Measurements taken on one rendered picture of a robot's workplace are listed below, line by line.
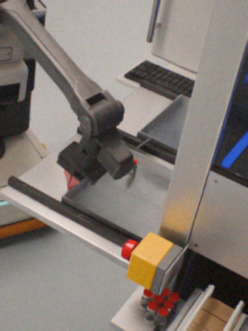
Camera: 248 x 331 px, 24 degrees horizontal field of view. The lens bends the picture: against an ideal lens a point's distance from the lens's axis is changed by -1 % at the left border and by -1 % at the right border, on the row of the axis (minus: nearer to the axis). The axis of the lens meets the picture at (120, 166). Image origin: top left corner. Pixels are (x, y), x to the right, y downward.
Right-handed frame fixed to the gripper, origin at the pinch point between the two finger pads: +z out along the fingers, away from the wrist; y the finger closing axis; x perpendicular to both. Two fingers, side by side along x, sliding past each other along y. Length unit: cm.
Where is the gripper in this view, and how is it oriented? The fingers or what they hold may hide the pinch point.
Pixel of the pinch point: (71, 185)
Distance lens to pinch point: 138.7
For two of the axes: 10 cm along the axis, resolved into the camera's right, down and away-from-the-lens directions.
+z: -3.8, 6.2, 6.9
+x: 5.0, -4.9, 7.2
